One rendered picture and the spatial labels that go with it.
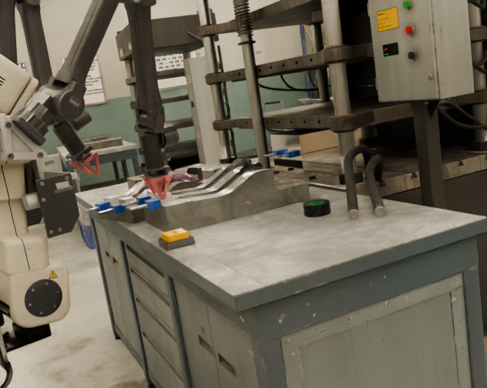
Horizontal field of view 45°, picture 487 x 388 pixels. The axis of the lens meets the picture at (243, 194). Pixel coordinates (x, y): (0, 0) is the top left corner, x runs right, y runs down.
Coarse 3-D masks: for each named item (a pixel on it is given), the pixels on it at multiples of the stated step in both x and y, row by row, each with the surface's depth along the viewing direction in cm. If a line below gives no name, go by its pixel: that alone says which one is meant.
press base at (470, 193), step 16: (464, 176) 235; (480, 176) 238; (400, 192) 222; (416, 192) 225; (448, 192) 232; (464, 192) 235; (480, 192) 239; (448, 208) 233; (464, 208) 236; (480, 208) 240; (480, 240) 242; (480, 256) 243; (480, 272) 244; (480, 288) 245
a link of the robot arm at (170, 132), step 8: (136, 120) 179; (160, 120) 175; (144, 128) 177; (160, 128) 176; (168, 128) 182; (176, 128) 184; (168, 136) 182; (176, 136) 184; (168, 144) 182; (176, 144) 186
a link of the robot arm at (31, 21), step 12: (36, 0) 181; (24, 12) 182; (36, 12) 184; (24, 24) 184; (36, 24) 184; (36, 36) 184; (36, 48) 185; (36, 60) 185; (48, 60) 187; (36, 72) 186; (48, 72) 188
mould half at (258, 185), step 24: (240, 168) 199; (264, 168) 192; (192, 192) 195; (240, 192) 185; (264, 192) 189; (288, 192) 192; (168, 216) 176; (192, 216) 179; (216, 216) 182; (240, 216) 186
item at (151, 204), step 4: (168, 192) 182; (156, 196) 184; (168, 196) 181; (148, 200) 181; (152, 200) 180; (156, 200) 180; (160, 200) 180; (164, 200) 181; (168, 200) 181; (144, 204) 181; (148, 204) 179; (152, 204) 180; (156, 204) 180; (132, 208) 179; (136, 208) 179; (140, 208) 180; (148, 208) 179; (152, 208) 180; (156, 208) 180
